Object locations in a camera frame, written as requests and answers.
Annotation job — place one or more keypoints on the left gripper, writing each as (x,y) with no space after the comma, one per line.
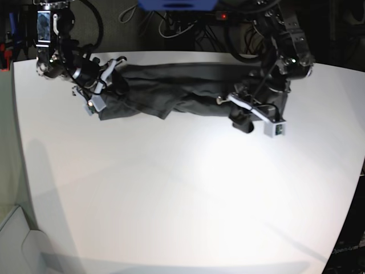
(274,91)

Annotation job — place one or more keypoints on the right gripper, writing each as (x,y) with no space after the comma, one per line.
(87,74)

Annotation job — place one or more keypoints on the dark grey t-shirt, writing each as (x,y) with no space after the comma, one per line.
(159,90)

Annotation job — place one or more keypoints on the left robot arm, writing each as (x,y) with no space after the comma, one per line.
(284,56)

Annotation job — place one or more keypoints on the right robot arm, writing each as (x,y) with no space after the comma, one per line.
(60,56)

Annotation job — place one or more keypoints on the blue box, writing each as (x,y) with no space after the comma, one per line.
(178,5)

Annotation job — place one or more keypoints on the black power strip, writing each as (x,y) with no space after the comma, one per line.
(221,17)

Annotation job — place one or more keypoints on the red clamp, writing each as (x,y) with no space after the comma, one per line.
(6,56)

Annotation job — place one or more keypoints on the grey chair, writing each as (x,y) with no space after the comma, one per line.
(23,250)

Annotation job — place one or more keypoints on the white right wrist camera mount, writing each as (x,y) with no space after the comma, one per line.
(94,103)

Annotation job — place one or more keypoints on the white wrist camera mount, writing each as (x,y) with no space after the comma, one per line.
(94,103)
(275,125)

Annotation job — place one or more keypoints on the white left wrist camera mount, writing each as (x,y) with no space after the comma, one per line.
(275,125)

